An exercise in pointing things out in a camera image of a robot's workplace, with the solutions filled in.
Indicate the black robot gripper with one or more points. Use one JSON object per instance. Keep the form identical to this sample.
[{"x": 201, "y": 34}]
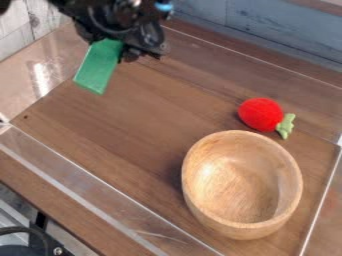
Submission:
[{"x": 131, "y": 21}]

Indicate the green rectangular block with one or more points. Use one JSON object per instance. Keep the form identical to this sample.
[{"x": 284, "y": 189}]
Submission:
[{"x": 98, "y": 65}]

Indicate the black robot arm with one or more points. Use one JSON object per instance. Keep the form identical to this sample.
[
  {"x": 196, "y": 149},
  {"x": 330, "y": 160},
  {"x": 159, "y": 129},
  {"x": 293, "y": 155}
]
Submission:
[{"x": 71, "y": 6}]

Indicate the brown wooden bowl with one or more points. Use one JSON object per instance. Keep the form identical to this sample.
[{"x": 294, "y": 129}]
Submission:
[{"x": 242, "y": 184}]

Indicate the red plush strawberry toy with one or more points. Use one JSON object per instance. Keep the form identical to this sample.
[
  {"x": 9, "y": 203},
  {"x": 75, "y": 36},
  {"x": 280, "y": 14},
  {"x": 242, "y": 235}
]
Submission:
[{"x": 262, "y": 114}]

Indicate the clear acrylic front barrier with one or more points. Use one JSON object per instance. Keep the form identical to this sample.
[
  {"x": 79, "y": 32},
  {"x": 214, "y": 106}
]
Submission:
[{"x": 109, "y": 220}]

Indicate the black device lower left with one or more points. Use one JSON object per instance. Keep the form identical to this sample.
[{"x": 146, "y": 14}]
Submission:
[{"x": 30, "y": 241}]

